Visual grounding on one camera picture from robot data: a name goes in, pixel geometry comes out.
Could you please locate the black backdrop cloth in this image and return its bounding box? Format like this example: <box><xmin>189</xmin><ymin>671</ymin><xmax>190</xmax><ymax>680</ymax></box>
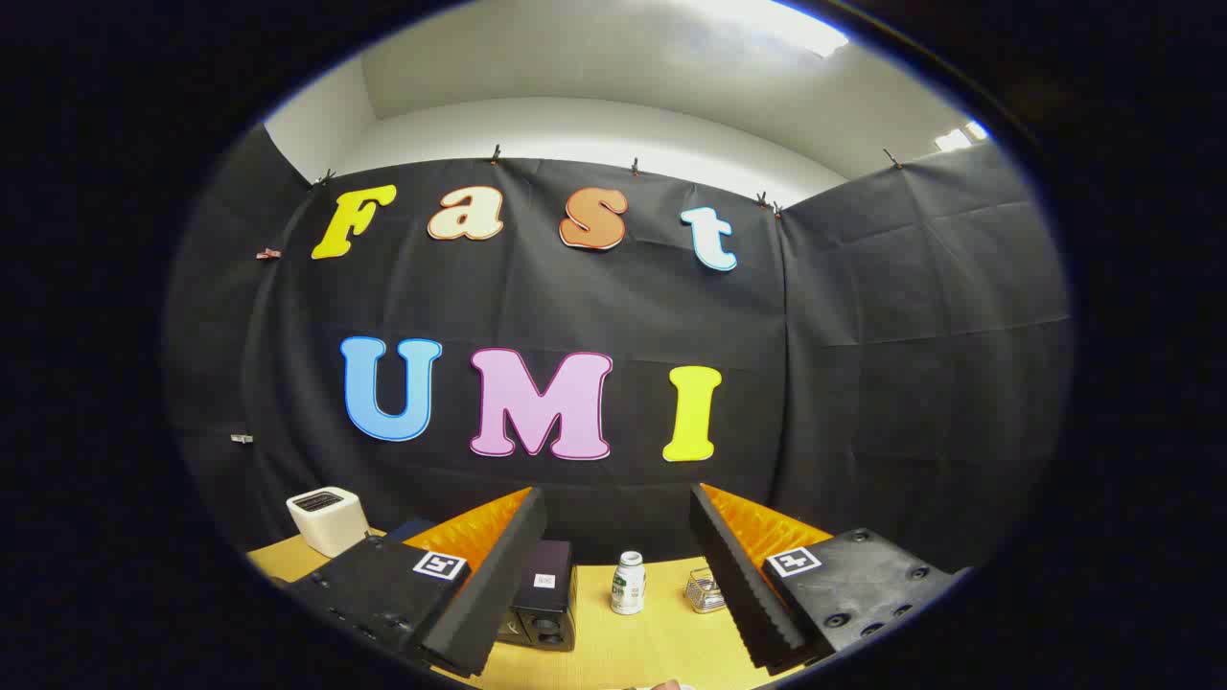
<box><xmin>163</xmin><ymin>123</ymin><xmax>1073</xmax><ymax>576</ymax></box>

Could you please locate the wire mesh basket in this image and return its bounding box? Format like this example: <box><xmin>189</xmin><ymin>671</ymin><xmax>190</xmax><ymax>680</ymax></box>
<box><xmin>684</xmin><ymin>567</ymin><xmax>727</xmax><ymax>614</ymax></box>

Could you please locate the white toaster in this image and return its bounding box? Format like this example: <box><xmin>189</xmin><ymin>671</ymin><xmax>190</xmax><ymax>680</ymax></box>
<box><xmin>286</xmin><ymin>487</ymin><xmax>371</xmax><ymax>559</ymax></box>

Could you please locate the black toaster oven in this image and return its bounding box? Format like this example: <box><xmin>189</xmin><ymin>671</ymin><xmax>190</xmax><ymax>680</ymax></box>
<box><xmin>497</xmin><ymin>539</ymin><xmax>578</xmax><ymax>653</ymax></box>

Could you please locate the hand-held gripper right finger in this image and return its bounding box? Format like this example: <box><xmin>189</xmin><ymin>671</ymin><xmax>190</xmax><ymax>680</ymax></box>
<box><xmin>688</xmin><ymin>482</ymin><xmax>971</xmax><ymax>677</ymax></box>

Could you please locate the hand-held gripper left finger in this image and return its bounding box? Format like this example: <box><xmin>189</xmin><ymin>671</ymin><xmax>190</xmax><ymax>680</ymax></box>
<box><xmin>288</xmin><ymin>486</ymin><xmax>549</xmax><ymax>679</ymax></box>

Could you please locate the white plastic bottle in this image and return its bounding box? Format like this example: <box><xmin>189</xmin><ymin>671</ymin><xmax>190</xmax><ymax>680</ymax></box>
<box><xmin>611</xmin><ymin>551</ymin><xmax>647</xmax><ymax>616</ymax></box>

